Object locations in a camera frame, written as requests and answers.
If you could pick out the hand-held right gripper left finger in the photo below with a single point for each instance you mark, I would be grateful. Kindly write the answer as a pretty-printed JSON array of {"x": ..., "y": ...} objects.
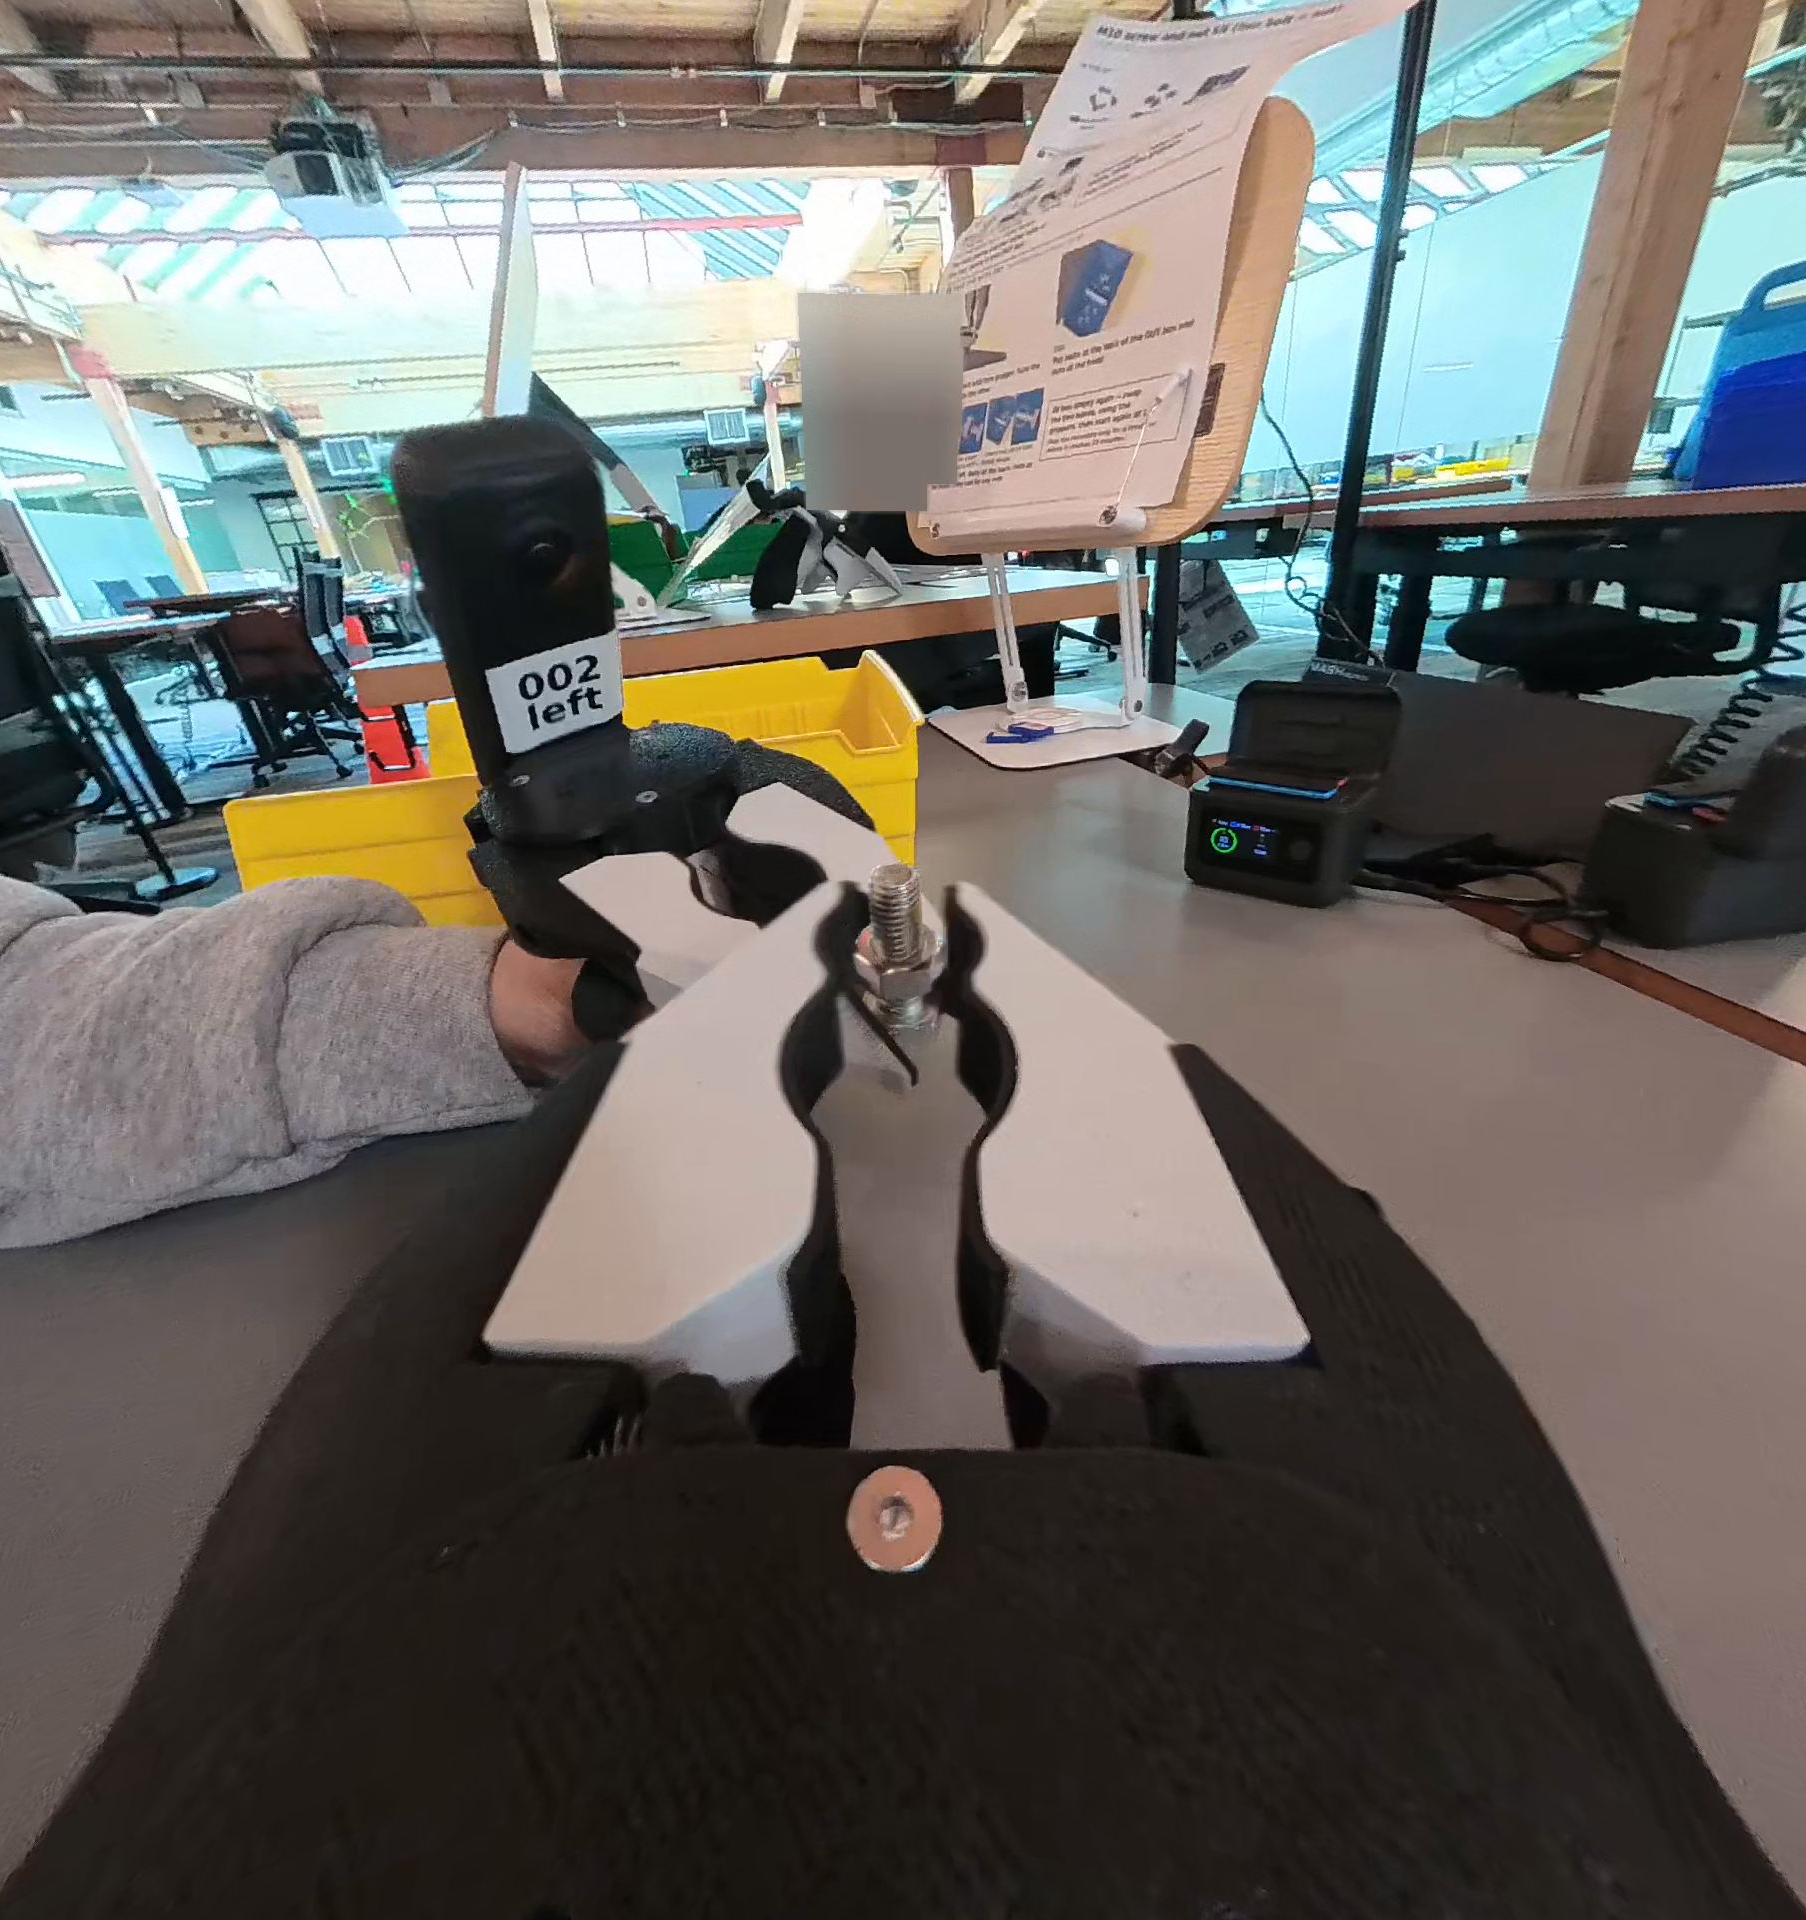
[{"x": 662, "y": 1186}]

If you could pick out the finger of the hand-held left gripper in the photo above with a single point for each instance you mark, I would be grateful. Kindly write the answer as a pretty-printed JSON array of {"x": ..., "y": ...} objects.
[
  {"x": 648, "y": 907},
  {"x": 798, "y": 825}
]

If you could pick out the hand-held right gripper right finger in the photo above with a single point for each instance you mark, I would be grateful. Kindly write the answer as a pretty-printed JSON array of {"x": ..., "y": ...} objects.
[{"x": 1129, "y": 1200}]

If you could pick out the steel hex bolt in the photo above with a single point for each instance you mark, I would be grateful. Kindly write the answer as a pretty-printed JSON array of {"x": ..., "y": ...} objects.
[{"x": 892, "y": 898}]

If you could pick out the steel hex nut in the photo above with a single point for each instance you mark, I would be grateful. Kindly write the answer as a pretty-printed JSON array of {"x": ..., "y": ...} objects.
[{"x": 896, "y": 960}]

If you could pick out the yellow bin with yellow dividers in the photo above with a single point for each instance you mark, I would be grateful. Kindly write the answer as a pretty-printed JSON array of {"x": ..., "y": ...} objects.
[{"x": 362, "y": 856}]

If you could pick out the person's left forearm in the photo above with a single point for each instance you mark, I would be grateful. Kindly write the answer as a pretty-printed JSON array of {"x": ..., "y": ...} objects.
[{"x": 169, "y": 1051}]

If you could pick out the person's left hand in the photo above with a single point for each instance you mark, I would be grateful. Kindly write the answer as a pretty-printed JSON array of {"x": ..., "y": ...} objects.
[{"x": 531, "y": 1019}]

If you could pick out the dark office chair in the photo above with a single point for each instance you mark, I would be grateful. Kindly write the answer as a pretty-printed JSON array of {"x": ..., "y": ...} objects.
[{"x": 282, "y": 660}]

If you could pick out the long wooden table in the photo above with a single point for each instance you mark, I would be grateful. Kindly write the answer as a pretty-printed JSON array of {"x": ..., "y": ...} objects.
[{"x": 782, "y": 631}]

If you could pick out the small blue clip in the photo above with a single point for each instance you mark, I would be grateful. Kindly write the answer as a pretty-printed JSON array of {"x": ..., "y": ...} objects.
[{"x": 1025, "y": 733}]

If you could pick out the black and white tool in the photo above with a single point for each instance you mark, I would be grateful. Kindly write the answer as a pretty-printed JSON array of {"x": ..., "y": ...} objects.
[{"x": 782, "y": 563}]

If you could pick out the black charger with display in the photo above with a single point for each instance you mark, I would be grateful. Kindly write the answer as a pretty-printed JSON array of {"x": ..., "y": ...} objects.
[{"x": 1293, "y": 841}]

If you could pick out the black office chair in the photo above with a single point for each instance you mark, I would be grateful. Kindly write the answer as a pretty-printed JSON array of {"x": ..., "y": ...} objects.
[
  {"x": 1578, "y": 637},
  {"x": 18, "y": 720}
]

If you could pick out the printed white sign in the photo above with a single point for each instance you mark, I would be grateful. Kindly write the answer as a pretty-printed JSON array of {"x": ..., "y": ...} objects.
[{"x": 1218, "y": 622}]

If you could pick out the ceiling projector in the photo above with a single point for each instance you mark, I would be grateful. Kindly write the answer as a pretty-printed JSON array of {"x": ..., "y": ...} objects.
[{"x": 326, "y": 165}]

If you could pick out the grey box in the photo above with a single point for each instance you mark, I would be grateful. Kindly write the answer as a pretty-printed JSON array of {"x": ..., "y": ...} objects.
[{"x": 1518, "y": 767}]

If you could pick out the black charging dock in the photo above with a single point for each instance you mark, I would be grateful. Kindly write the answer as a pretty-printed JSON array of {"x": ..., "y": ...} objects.
[{"x": 1728, "y": 871}]

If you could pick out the printed instruction sheet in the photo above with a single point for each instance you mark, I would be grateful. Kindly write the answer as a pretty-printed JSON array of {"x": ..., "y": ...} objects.
[{"x": 1142, "y": 226}]

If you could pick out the wooden document stand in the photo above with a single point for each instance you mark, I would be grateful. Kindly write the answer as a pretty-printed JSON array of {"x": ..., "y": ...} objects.
[{"x": 1264, "y": 301}]

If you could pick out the black light stand pole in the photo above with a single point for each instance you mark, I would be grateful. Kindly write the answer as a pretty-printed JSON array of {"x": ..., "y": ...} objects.
[{"x": 1387, "y": 301}]

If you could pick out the wooden table with black legs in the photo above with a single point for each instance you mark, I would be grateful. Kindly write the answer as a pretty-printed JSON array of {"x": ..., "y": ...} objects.
[{"x": 1593, "y": 508}]

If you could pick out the tall blue plastic crate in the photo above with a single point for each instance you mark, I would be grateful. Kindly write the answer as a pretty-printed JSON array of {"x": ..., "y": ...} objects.
[{"x": 1781, "y": 389}]

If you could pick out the pale wooden post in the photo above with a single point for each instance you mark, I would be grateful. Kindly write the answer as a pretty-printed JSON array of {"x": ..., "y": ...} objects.
[{"x": 1638, "y": 255}]

